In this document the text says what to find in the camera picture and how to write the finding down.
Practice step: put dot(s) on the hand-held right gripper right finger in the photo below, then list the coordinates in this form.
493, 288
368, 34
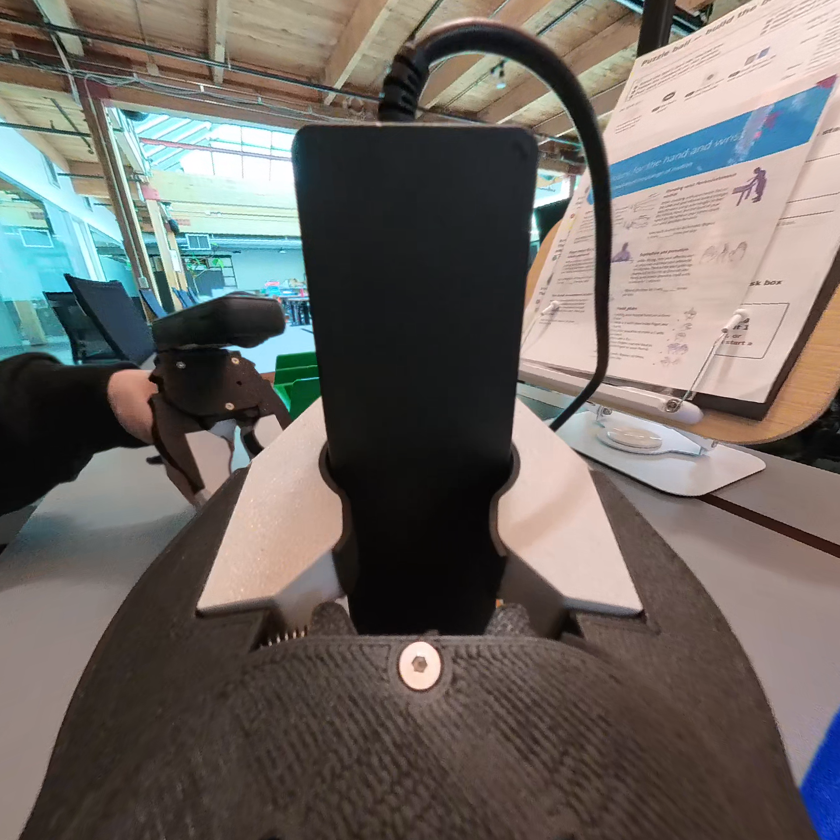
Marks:
564, 525

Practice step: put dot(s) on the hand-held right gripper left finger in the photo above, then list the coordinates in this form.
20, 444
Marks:
262, 538

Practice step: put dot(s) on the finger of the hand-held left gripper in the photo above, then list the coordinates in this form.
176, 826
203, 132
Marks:
268, 432
222, 449

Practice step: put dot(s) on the black usb hub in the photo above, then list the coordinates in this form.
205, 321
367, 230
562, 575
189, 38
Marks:
413, 328

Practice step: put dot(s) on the person's left forearm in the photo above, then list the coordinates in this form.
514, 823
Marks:
52, 426

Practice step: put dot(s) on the person's left hand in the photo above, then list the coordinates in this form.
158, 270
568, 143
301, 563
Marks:
134, 403

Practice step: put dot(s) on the green bin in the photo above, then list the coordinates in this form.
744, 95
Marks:
298, 387

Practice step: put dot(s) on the black mesh chair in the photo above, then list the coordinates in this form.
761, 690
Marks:
111, 321

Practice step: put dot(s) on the document stand with white base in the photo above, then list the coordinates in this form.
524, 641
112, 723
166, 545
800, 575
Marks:
722, 426

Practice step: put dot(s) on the printed sheet with blue band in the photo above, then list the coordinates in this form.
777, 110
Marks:
682, 249

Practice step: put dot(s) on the blue box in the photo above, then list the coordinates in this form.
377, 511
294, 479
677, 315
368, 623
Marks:
823, 781

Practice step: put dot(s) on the white printed paper sheet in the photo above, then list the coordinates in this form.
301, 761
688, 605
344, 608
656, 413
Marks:
715, 59

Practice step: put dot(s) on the black pole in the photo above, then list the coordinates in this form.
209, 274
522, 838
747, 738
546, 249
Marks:
656, 26

